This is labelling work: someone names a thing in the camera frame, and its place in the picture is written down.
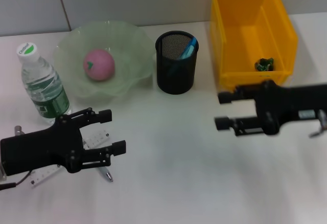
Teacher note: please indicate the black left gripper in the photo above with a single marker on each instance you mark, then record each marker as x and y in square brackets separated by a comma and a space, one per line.
[38, 149]

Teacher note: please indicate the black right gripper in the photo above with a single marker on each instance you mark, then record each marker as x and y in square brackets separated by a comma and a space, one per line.
[293, 109]

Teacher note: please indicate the clear plastic ruler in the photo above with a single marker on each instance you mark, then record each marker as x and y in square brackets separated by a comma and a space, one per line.
[98, 138]

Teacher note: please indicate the green plastic wrapper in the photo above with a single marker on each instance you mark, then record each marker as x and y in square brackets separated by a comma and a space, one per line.
[264, 65]

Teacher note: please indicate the pink peach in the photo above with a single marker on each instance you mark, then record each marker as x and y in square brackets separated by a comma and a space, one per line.
[101, 65]

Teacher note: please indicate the blue scissors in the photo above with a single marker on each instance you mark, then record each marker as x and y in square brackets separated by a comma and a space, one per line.
[187, 51]

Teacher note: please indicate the clear green-label water bottle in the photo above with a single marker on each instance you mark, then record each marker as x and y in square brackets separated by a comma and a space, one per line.
[43, 88]

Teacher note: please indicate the white grey ballpoint pen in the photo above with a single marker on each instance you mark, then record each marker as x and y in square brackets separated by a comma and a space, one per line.
[107, 174]

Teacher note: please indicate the black mesh pen cup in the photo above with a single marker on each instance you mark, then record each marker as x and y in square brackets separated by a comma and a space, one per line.
[176, 80]

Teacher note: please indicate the green glass fruit plate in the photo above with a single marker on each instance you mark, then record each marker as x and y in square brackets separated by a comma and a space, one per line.
[122, 55]

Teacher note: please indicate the yellow plastic bin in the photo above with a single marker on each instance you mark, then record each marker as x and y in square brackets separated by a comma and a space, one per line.
[253, 34]

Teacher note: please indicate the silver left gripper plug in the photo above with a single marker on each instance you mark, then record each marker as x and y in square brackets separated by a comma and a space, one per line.
[19, 130]

